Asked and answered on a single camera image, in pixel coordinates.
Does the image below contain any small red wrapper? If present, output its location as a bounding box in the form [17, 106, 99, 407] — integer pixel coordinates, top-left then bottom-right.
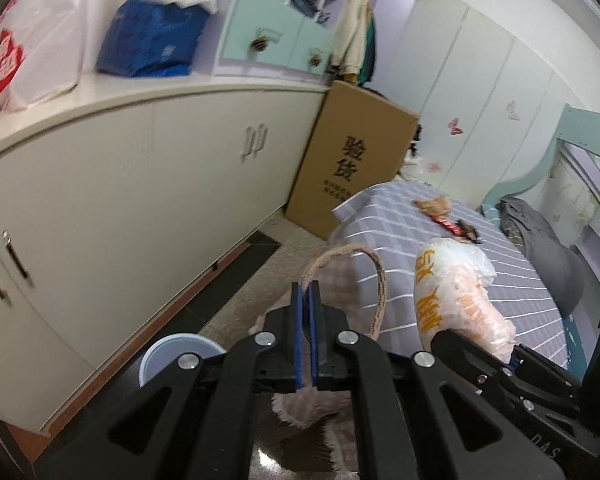
[431, 214, 462, 237]

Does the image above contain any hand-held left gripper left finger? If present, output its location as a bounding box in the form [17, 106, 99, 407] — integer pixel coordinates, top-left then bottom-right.
[40, 282, 311, 480]

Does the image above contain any small dark wrapper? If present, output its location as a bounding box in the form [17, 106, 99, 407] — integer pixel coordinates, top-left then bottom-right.
[455, 219, 485, 245]

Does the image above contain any beige hanging jacket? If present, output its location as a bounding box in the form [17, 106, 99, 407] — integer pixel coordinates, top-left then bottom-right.
[327, 0, 373, 81]

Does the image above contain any white low cabinet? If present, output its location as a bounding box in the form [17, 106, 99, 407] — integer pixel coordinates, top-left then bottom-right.
[0, 67, 337, 433]

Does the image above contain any white plastic bag orange print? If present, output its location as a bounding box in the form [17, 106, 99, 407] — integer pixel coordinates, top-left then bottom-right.
[412, 236, 518, 363]

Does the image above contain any teal drawer unit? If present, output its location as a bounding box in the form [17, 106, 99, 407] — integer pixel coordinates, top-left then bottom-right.
[200, 0, 337, 81]

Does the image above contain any purple cubby shelf unit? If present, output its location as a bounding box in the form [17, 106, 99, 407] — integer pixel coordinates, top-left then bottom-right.
[285, 0, 426, 91]

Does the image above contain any pink fringed table skirt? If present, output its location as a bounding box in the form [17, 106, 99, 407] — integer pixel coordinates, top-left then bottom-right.
[247, 247, 386, 480]

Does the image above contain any teal bunk bed frame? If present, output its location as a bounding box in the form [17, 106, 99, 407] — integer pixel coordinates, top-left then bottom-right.
[477, 104, 600, 271]

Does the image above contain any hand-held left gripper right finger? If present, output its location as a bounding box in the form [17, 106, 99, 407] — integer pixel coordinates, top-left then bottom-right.
[311, 285, 566, 480]

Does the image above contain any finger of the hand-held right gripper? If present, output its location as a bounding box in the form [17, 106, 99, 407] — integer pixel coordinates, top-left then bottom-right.
[430, 327, 536, 416]
[512, 345, 581, 396]

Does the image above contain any blue bag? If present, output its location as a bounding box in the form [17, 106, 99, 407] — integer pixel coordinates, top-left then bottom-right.
[96, 0, 212, 78]

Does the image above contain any brown cardboard box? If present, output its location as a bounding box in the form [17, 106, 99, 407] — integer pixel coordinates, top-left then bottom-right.
[285, 80, 421, 241]

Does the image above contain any grey quilt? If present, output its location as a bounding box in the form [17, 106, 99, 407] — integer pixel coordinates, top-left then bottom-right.
[497, 197, 588, 313]

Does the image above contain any white plastic bag red print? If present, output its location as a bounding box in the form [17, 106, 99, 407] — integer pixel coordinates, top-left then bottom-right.
[0, 0, 91, 113]

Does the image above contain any white wardrobe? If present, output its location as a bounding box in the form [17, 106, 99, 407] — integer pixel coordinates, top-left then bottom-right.
[375, 0, 581, 206]

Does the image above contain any light blue trash bin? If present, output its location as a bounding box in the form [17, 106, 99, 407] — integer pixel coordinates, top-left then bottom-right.
[139, 332, 227, 388]

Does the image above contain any teal candy print bedsheet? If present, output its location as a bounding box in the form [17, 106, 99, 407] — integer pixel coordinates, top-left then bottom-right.
[562, 310, 588, 376]

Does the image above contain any dark hanging jacket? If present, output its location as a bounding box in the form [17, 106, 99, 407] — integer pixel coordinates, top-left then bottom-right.
[357, 10, 379, 86]

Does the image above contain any small white plastic bag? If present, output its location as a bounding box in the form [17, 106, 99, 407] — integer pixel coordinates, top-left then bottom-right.
[401, 154, 426, 180]

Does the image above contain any beige braided cord loop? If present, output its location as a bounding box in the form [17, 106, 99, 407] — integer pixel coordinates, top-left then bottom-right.
[300, 244, 387, 341]

